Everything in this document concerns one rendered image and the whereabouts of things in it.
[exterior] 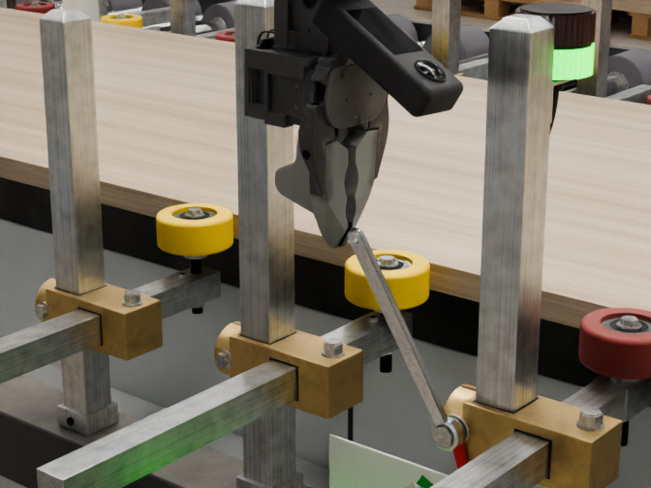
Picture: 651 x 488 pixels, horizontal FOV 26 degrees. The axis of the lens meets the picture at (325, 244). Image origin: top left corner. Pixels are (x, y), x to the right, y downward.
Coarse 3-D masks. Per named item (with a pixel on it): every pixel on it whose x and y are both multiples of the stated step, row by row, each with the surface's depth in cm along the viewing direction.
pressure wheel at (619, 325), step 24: (600, 312) 120; (624, 312) 120; (648, 312) 120; (600, 336) 115; (624, 336) 115; (648, 336) 115; (600, 360) 115; (624, 360) 114; (648, 360) 114; (624, 432) 120
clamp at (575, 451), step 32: (480, 416) 110; (512, 416) 109; (544, 416) 109; (576, 416) 109; (608, 416) 109; (480, 448) 111; (576, 448) 105; (608, 448) 107; (544, 480) 108; (576, 480) 106; (608, 480) 108
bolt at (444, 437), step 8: (456, 416) 112; (440, 424) 111; (464, 424) 111; (440, 432) 111; (448, 432) 110; (464, 432) 111; (440, 440) 111; (448, 440) 111; (464, 440) 112; (456, 448) 112; (464, 448) 112; (456, 456) 112; (464, 456) 112; (456, 464) 113; (464, 464) 112
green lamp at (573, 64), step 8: (584, 48) 104; (592, 48) 105; (560, 56) 104; (568, 56) 104; (576, 56) 104; (584, 56) 104; (592, 56) 105; (560, 64) 104; (568, 64) 104; (576, 64) 104; (584, 64) 105; (592, 64) 106; (560, 72) 104; (568, 72) 104; (576, 72) 104; (584, 72) 105; (592, 72) 106
